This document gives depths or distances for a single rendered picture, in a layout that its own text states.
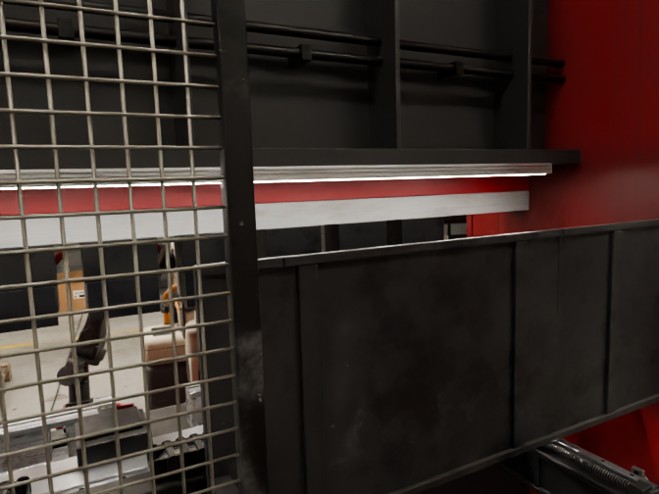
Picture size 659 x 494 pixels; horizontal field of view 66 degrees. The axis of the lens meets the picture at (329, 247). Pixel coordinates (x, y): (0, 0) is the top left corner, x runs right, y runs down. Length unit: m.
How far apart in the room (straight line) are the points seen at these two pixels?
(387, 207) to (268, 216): 0.35
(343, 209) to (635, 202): 0.76
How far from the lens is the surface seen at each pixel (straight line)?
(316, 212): 1.28
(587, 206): 1.63
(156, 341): 2.34
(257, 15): 1.23
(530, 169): 1.45
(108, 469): 0.99
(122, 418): 1.04
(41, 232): 1.15
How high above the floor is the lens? 1.44
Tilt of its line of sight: 7 degrees down
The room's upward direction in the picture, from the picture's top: 2 degrees counter-clockwise
